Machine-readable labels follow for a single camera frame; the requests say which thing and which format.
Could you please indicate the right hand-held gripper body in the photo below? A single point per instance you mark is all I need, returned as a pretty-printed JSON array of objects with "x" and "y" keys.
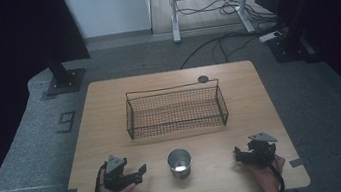
[{"x": 262, "y": 152}]

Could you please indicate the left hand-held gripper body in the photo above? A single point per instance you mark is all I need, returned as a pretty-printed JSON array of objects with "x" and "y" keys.
[{"x": 116, "y": 177}]

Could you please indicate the person's right hand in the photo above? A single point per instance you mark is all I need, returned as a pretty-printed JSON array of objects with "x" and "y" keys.
[{"x": 271, "y": 177}]

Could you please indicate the metal cup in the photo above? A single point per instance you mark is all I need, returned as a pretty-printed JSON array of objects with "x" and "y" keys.
[{"x": 180, "y": 163}]

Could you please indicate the black round table grommet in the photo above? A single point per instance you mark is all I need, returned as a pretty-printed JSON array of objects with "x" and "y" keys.
[{"x": 203, "y": 79}]

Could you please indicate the white power strip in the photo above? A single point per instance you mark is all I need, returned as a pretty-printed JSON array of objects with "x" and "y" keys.
[{"x": 269, "y": 36}]

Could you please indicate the black curtain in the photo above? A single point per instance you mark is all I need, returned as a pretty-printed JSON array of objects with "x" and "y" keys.
[
  {"x": 332, "y": 19},
  {"x": 2, "y": 65}
]

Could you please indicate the black stand with base plate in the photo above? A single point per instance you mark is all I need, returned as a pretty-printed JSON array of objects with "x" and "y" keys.
[
  {"x": 289, "y": 49},
  {"x": 65, "y": 80}
]

